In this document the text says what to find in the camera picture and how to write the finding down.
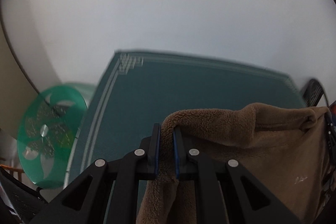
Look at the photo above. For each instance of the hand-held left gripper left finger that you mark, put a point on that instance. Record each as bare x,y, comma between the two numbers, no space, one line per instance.
157,153

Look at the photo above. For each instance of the black mesh chair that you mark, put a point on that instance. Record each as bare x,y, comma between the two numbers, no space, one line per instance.
313,92
18,197

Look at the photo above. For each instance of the beige door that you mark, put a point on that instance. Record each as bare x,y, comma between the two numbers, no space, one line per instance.
13,87

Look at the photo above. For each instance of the brown fleece sweater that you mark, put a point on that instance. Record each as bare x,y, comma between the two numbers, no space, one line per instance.
262,150

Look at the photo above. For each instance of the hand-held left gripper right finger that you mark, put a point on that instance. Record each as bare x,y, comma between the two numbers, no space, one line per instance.
176,158

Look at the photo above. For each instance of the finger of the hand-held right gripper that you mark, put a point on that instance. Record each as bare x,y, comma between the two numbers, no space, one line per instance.
332,145

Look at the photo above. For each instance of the teal table mat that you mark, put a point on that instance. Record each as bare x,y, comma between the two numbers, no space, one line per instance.
183,87

